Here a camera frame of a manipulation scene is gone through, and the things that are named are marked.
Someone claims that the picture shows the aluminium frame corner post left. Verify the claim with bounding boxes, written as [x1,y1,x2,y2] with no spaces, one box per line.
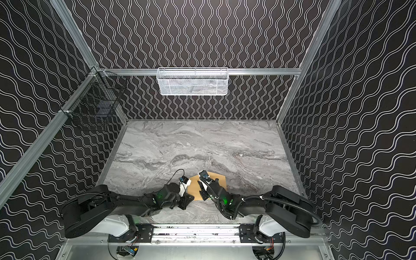
[50,0,99,68]

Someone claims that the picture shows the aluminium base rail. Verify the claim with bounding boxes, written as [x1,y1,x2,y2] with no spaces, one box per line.
[64,223,329,247]

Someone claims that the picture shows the aluminium frame corner post right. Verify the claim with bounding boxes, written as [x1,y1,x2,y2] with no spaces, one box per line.
[276,0,342,125]

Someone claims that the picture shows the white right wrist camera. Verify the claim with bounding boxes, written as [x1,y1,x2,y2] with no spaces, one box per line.
[199,170,212,184]

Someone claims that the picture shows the aluminium frame corner post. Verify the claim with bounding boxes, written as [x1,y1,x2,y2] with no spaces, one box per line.
[276,0,342,125]
[50,0,99,68]

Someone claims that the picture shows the aluminium left side rail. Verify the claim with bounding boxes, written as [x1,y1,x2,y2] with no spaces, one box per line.
[1,67,98,206]

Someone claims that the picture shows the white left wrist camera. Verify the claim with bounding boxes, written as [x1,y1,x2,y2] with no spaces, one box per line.
[179,176,192,197]

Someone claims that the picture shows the white wire mesh basket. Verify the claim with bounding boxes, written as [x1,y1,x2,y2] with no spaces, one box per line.
[156,67,230,96]

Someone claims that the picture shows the aluminium back crossbar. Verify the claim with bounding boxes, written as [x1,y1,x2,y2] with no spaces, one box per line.
[99,68,301,76]

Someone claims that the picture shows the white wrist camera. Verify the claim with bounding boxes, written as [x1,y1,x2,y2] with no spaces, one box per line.
[179,176,192,197]
[199,170,212,184]

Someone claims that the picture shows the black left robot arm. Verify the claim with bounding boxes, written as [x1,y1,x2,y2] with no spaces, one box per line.
[60,183,195,242]

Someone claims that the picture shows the brown paper envelope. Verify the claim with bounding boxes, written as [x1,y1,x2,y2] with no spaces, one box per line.
[186,173,228,202]

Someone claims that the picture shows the black wire basket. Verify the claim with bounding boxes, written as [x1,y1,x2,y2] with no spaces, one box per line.
[63,71,127,132]

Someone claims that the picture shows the thin black left cable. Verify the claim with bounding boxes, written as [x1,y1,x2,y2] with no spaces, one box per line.
[165,168,186,187]

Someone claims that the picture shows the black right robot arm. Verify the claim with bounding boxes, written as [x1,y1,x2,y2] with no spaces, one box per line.
[199,172,323,238]

